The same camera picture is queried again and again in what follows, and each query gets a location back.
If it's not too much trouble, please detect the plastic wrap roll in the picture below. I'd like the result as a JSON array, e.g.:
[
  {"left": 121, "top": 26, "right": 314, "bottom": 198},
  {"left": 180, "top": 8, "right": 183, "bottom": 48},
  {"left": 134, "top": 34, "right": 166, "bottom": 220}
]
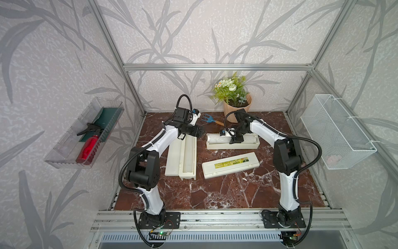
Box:
[{"left": 207, "top": 133, "right": 259, "bottom": 144}]

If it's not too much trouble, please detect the cream dispenser lid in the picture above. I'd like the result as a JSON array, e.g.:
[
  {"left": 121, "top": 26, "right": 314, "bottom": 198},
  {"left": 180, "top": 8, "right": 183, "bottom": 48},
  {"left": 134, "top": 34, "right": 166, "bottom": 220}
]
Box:
[{"left": 202, "top": 152, "right": 260, "bottom": 179}]

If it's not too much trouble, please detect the cream dispenser base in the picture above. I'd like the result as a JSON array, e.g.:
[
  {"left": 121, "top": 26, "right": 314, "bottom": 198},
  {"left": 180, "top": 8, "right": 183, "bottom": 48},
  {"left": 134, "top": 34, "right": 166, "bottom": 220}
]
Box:
[{"left": 165, "top": 135, "right": 197, "bottom": 180}]

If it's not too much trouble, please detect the cream wrap dispenser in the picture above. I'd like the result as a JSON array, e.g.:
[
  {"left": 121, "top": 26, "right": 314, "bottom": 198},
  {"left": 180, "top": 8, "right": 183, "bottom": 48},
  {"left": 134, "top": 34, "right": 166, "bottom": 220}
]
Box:
[{"left": 206, "top": 133, "right": 260, "bottom": 150}]

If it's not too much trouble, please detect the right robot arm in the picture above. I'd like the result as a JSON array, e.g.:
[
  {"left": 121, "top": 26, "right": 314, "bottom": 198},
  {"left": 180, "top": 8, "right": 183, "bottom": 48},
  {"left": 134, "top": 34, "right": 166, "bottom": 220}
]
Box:
[{"left": 227, "top": 109, "right": 303, "bottom": 222}]

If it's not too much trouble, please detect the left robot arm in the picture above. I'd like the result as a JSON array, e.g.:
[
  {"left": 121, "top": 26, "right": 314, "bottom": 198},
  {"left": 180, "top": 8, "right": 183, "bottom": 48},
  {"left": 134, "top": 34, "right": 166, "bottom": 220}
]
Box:
[{"left": 118, "top": 107, "right": 204, "bottom": 216}]

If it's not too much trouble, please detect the blue hand rake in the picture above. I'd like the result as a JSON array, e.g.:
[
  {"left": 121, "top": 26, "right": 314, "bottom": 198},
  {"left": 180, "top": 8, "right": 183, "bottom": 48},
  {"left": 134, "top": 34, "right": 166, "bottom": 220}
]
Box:
[{"left": 202, "top": 114, "right": 224, "bottom": 127}]

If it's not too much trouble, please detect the pink flower pot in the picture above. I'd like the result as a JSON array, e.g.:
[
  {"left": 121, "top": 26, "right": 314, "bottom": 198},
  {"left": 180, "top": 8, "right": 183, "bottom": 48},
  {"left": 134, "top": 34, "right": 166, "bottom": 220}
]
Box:
[{"left": 223, "top": 93, "right": 252, "bottom": 123}]

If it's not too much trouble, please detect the green artificial plant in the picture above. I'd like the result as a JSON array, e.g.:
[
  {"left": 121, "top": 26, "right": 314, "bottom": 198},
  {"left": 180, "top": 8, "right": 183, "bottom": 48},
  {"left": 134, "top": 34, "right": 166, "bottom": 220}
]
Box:
[{"left": 210, "top": 72, "right": 249, "bottom": 107}]

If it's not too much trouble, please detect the green folded cloth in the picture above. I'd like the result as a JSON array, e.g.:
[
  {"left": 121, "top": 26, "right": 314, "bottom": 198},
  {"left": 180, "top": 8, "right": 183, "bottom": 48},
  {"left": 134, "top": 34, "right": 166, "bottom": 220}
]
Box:
[{"left": 79, "top": 107, "right": 122, "bottom": 142}]

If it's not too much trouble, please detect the red spray bottle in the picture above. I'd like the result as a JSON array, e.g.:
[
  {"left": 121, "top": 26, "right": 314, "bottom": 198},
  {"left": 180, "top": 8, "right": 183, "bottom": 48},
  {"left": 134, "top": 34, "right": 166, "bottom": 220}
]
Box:
[{"left": 76, "top": 123, "right": 103, "bottom": 165}]

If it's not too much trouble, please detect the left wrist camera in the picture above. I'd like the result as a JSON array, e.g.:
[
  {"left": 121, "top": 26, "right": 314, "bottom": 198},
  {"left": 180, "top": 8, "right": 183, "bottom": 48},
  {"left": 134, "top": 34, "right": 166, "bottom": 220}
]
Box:
[{"left": 190, "top": 109, "right": 201, "bottom": 126}]

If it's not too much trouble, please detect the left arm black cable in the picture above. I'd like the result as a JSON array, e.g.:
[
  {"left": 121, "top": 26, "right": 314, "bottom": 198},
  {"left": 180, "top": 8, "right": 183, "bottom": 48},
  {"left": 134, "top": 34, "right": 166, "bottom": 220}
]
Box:
[{"left": 118, "top": 94, "right": 193, "bottom": 248}]

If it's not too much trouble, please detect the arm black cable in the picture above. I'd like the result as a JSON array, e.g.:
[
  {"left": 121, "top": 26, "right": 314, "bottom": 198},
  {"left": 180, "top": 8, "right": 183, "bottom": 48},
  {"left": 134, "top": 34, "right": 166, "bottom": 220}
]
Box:
[
  {"left": 223, "top": 110, "right": 323, "bottom": 247},
  {"left": 118, "top": 94, "right": 193, "bottom": 248}
]

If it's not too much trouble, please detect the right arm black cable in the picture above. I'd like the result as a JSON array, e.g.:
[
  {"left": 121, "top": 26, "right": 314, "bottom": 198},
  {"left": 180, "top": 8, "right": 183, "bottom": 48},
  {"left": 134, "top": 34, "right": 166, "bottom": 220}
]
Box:
[{"left": 223, "top": 110, "right": 323, "bottom": 247}]

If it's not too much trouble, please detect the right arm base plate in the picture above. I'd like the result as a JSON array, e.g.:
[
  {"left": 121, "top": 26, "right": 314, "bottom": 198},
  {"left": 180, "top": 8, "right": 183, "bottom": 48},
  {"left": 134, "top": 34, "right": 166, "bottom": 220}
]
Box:
[{"left": 261, "top": 208, "right": 306, "bottom": 229}]

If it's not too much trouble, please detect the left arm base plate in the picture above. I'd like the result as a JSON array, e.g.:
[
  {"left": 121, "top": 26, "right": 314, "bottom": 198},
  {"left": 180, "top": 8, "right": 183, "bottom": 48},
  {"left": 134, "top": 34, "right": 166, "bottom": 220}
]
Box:
[{"left": 138, "top": 210, "right": 181, "bottom": 229}]

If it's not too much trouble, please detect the white wire basket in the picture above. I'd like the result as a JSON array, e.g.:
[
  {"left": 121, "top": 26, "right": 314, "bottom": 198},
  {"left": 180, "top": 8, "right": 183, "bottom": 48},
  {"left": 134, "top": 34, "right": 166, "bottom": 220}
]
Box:
[{"left": 301, "top": 94, "right": 377, "bottom": 170}]

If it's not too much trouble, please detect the clear plastic wall tray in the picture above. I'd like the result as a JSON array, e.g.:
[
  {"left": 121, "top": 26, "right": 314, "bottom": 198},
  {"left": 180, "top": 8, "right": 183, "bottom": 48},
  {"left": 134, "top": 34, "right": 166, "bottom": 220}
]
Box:
[{"left": 44, "top": 97, "right": 124, "bottom": 169}]

